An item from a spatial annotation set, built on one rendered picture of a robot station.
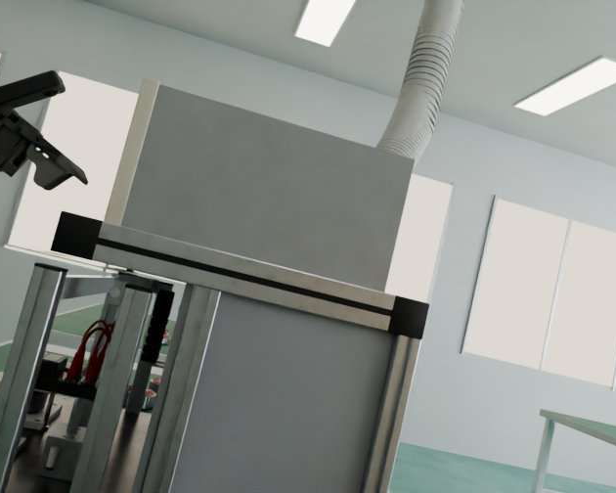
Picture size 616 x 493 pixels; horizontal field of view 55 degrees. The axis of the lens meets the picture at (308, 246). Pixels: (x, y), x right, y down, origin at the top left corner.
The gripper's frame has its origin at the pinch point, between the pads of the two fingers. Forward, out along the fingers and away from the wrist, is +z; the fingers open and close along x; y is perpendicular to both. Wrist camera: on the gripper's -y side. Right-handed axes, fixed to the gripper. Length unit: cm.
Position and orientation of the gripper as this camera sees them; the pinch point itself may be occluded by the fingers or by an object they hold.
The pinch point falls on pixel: (83, 174)
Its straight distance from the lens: 97.2
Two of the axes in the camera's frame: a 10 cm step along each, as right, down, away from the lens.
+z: 7.7, 6.3, 1.1
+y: -6.1, 7.7, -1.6
